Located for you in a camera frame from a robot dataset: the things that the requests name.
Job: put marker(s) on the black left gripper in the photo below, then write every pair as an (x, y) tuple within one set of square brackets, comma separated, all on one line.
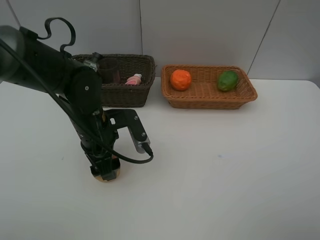
[(93, 131)]

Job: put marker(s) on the round orange bread bun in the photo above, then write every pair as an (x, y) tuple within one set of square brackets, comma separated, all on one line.
[(98, 177)]

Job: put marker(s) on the pink lotion bottle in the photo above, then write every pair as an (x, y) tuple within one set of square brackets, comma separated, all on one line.
[(134, 80)]

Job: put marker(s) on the translucent purple plastic cup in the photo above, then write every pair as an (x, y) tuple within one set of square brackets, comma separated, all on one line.
[(108, 69)]

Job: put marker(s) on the dark green Mentholatum bottle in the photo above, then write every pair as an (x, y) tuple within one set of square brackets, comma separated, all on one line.
[(92, 63)]

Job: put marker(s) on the orange tangerine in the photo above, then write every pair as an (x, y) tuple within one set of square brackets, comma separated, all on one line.
[(180, 80)]

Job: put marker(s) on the green lime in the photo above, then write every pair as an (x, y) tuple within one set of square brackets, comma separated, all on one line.
[(227, 81)]

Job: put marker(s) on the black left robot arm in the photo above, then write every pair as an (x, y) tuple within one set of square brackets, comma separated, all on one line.
[(29, 63)]

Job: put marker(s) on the dark brown wicker basket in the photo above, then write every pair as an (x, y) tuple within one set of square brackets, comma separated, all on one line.
[(129, 96)]

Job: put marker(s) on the light orange wicker basket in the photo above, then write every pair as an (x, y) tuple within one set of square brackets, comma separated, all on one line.
[(203, 92)]

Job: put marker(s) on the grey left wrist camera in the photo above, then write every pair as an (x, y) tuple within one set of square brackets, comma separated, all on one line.
[(128, 118)]

